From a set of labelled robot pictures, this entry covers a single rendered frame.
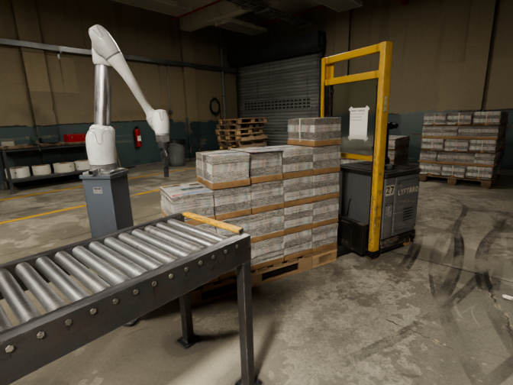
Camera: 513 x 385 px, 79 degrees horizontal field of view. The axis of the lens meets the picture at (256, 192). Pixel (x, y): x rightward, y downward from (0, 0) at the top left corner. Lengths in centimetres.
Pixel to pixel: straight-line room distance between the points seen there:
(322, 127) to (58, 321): 215
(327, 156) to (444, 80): 593
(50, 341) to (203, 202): 133
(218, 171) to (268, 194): 46
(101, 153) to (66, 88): 669
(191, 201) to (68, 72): 697
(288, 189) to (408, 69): 647
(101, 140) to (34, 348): 130
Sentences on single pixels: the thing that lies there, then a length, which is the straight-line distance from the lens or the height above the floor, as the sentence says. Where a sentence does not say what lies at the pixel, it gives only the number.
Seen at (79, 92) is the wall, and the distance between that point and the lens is 878.
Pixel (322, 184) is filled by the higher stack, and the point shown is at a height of 74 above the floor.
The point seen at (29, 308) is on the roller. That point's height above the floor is 80.
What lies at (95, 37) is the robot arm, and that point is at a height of 178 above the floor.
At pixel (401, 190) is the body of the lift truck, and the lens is 318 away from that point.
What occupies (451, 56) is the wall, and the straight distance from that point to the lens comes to 836.
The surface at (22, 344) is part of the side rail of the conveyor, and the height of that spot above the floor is 77.
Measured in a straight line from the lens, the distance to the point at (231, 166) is 216.
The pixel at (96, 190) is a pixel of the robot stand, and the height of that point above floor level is 91.
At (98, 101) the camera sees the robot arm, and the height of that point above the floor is 144.
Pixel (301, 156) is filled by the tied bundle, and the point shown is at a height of 99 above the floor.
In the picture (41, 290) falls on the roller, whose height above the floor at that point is 80.
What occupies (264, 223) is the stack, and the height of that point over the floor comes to 51.
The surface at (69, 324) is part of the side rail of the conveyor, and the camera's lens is 106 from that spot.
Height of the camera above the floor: 131
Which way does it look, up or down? 14 degrees down
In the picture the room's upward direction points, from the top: 2 degrees counter-clockwise
